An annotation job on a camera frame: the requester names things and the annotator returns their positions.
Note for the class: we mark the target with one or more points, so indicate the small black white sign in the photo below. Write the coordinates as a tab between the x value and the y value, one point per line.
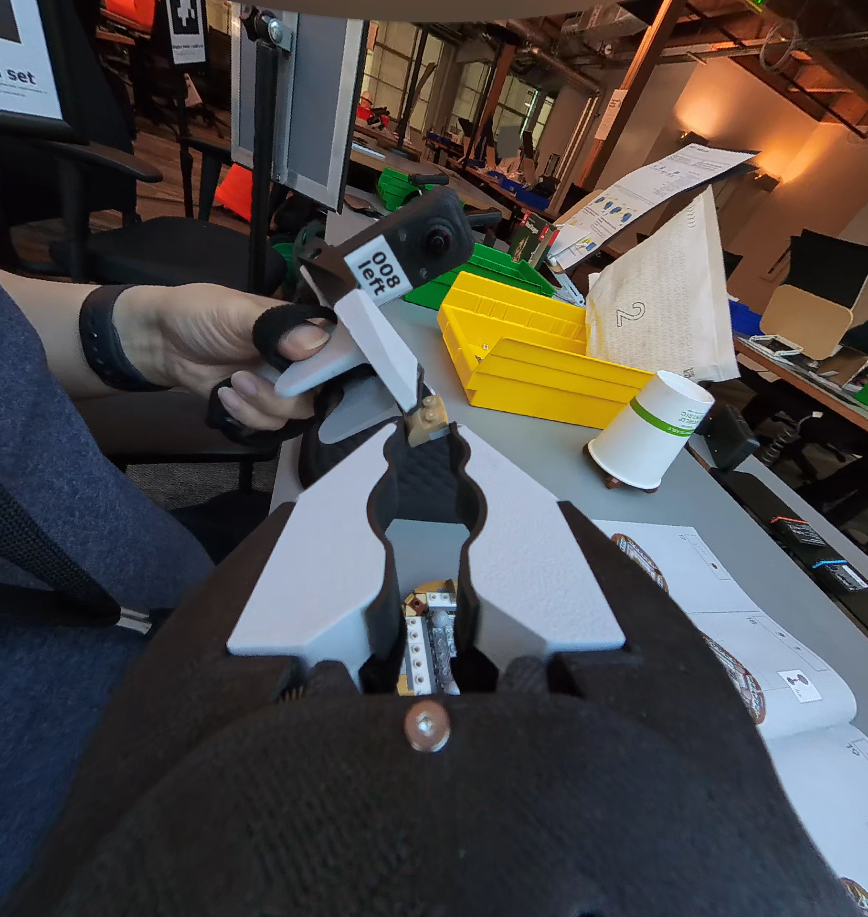
187	36

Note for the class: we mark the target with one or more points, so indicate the white paper cup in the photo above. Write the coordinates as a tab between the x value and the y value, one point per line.
649	430

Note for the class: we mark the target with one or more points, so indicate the white numbered paper bag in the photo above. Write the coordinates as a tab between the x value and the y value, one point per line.
663	308

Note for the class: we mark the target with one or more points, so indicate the person's left forearm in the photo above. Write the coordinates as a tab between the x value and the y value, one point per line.
40	329

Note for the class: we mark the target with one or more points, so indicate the person's left hand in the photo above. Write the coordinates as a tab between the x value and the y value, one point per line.
190	337

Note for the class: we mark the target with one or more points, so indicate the person's blue sweater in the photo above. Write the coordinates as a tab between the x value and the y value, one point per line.
33	716

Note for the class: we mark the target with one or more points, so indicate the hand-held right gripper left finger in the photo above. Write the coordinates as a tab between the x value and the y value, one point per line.
312	573

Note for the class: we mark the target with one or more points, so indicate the tan wooden board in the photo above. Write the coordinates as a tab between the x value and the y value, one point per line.
806	322

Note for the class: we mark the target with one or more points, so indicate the black wristband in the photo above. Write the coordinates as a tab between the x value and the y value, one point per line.
101	337

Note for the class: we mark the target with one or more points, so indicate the green plastic bin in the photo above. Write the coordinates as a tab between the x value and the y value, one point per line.
505	269
394	188

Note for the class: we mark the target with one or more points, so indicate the white tag sign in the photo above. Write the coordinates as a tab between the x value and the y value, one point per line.
18	71

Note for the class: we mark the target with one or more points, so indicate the lego instruction booklet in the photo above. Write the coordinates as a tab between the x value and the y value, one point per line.
778	645

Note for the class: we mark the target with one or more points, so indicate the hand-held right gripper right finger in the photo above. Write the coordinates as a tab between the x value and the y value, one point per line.
541	573

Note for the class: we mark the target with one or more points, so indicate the black box orange stripe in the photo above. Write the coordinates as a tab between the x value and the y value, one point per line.
799	537

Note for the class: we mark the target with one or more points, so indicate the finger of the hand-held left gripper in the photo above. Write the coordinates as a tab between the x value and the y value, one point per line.
384	351
355	412

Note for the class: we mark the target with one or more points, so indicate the black stand pole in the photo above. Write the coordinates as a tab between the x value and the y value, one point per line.
263	143

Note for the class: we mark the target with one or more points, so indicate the brown lego piece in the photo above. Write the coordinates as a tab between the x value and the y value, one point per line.
613	481

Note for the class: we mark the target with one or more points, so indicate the black box blue stripe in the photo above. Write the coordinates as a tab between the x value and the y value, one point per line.
843	575

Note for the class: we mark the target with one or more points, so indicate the tan lego piece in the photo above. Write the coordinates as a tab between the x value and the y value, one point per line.
425	423

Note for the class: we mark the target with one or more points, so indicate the folded instruction leaflet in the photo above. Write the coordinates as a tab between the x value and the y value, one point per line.
656	186

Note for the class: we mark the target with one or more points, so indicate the grey framed panel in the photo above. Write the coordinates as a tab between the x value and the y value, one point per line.
312	93

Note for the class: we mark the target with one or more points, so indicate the black office chair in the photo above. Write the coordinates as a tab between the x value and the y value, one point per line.
176	251

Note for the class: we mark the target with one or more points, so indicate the small red green box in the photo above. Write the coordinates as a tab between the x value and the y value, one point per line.
533	240

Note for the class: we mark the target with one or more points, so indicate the black clamp mount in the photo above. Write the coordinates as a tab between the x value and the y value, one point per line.
727	437

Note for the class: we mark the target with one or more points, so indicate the orange cone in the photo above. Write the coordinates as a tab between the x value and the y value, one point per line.
235	193

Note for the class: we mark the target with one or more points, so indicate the grey tan lego model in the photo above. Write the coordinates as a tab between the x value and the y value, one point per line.
427	637

